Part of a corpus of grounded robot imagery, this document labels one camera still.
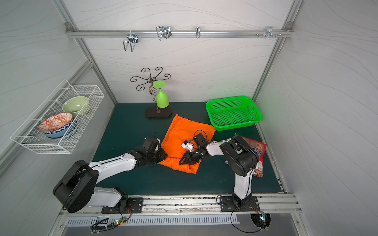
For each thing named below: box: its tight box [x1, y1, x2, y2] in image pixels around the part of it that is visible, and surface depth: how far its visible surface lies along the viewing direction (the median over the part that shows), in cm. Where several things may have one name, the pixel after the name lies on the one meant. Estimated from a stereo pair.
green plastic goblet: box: [152, 80, 169, 109], surface depth 92 cm
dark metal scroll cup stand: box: [144, 106, 173, 119], surface depth 113 cm
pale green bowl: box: [62, 95, 90, 118], surface depth 73 cm
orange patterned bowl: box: [38, 112, 73, 133], surface depth 64 cm
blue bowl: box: [42, 117, 79, 139], surface depth 59 cm
